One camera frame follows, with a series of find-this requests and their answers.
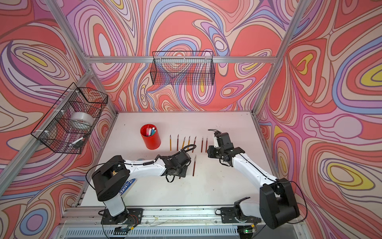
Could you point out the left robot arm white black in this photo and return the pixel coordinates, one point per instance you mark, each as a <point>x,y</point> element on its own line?
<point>111,176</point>

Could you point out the black wire basket back wall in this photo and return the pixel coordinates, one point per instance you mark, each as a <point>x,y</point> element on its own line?
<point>172,67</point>

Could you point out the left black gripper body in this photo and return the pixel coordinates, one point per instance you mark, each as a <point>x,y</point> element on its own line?
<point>181,172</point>

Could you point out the black wire basket left wall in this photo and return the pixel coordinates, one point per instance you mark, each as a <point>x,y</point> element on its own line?
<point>56,133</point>

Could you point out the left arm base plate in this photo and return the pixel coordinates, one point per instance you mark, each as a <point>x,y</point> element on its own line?
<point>131,217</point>

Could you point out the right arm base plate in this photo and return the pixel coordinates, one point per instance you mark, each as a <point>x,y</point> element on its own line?
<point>230,215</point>

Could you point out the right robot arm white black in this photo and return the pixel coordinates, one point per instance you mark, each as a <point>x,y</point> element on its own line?
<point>276,205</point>

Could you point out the black wire basket wall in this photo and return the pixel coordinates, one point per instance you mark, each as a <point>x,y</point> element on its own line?
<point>172,67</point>
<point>56,133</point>

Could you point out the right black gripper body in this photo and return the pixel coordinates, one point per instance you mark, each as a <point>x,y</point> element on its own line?
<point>215,152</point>

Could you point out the red pen cup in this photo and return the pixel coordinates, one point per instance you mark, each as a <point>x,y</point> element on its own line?
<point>150,135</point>

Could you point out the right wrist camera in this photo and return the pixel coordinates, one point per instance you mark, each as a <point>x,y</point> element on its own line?
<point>221,139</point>

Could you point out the treehouse storey book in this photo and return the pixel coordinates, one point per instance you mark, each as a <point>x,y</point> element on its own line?
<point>127,186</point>

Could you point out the white tape roll in basket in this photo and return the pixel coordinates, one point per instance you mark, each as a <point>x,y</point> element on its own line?
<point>81,121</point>

